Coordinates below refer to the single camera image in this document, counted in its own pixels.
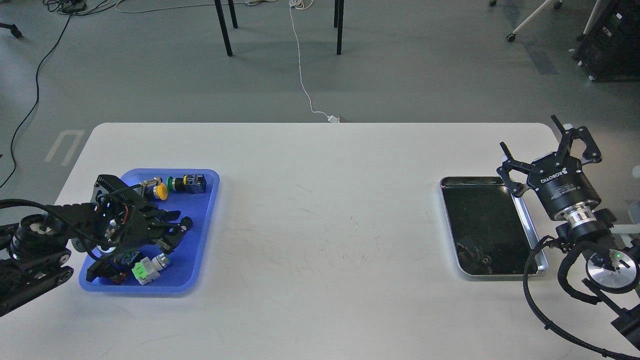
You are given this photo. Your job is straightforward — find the blue plastic tray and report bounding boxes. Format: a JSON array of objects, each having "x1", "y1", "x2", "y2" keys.
[{"x1": 78, "y1": 168, "x2": 220, "y2": 296}]

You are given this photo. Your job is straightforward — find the black chair leg left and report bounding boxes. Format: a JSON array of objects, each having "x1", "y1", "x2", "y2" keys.
[{"x1": 214, "y1": 0, "x2": 238, "y2": 57}]

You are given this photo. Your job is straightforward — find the white green switch module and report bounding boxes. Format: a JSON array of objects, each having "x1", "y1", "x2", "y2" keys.
[{"x1": 131, "y1": 253, "x2": 171, "y2": 286}]

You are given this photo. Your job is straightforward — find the red emergency stop button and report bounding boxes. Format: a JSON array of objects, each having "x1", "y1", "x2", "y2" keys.
[{"x1": 86, "y1": 250, "x2": 144, "y2": 285}]

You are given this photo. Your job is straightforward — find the green push button switch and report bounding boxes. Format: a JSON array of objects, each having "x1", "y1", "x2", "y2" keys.
[{"x1": 166, "y1": 173, "x2": 207, "y2": 194}]

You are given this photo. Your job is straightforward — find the white rolling stand base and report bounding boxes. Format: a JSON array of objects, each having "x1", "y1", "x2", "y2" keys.
[{"x1": 506, "y1": 0, "x2": 608, "y2": 43}]

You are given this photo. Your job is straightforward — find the black chair leg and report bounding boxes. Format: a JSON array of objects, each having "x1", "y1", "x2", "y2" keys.
[
  {"x1": 333, "y1": 0, "x2": 345, "y2": 56},
  {"x1": 214, "y1": 0, "x2": 238, "y2": 57}
]

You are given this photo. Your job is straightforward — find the silver metal tray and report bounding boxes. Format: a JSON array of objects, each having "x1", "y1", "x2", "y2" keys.
[{"x1": 439, "y1": 176, "x2": 549, "y2": 281}]

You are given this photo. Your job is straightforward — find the yellow push button switch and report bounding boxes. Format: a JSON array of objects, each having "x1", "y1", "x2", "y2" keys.
[{"x1": 139, "y1": 177, "x2": 169, "y2": 201}]

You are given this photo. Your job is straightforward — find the black chair leg right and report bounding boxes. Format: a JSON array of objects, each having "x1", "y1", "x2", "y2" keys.
[{"x1": 333, "y1": 0, "x2": 345, "y2": 56}]

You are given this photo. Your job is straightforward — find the white cable on floor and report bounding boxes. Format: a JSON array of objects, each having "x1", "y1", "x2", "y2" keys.
[{"x1": 289, "y1": 0, "x2": 341, "y2": 124}]

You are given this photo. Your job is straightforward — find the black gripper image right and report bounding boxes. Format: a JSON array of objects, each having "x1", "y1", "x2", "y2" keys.
[{"x1": 498, "y1": 115, "x2": 603, "y2": 222}]

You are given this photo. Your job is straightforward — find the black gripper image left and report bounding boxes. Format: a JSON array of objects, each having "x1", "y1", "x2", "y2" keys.
[{"x1": 97, "y1": 202, "x2": 187, "y2": 258}]

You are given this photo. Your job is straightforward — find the small black gear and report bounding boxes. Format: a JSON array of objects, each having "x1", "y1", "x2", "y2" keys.
[
  {"x1": 179, "y1": 216, "x2": 194, "y2": 231},
  {"x1": 478, "y1": 255, "x2": 493, "y2": 268}
]

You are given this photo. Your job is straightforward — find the black equipment cart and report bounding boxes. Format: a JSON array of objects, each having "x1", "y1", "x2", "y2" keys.
[{"x1": 573, "y1": 0, "x2": 640, "y2": 82}]

